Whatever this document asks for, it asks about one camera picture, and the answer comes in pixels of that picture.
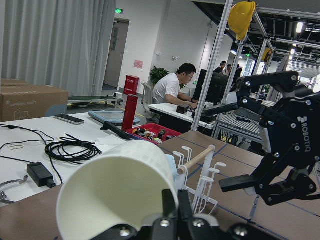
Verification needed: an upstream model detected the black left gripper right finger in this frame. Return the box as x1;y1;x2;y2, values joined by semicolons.
178;190;194;220

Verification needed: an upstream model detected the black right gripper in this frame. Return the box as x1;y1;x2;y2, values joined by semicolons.
204;71;320;206

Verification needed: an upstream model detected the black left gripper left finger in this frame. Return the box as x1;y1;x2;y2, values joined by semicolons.
161;189;178;220

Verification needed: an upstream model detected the light blue ikea cup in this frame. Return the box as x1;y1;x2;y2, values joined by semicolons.
165;154;178;177

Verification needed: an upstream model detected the cream white ikea cup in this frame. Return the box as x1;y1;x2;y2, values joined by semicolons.
56;140;179;240

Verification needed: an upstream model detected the red parts tray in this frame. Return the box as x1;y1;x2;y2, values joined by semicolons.
126;123;181;145

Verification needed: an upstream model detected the red thermos bottle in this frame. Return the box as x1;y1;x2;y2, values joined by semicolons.
121;94;138;132

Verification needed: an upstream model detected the teach pendant tablet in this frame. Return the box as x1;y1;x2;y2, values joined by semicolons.
88;110;125;126

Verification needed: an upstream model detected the person in white shirt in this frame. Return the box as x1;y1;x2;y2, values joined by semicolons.
152;63;198;109

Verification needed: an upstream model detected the yellow hard hat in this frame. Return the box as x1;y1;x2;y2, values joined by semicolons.
227;1;256;41

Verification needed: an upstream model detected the black power adapter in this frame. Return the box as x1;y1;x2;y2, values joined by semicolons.
26;162;56;188

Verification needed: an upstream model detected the cardboard box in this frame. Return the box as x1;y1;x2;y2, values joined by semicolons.
0;79;69;122

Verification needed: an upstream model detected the white wire cup rack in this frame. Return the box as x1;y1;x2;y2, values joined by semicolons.
172;145;227;215

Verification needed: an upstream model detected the coiled black cable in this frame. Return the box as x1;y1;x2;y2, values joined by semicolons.
44;133;103;166

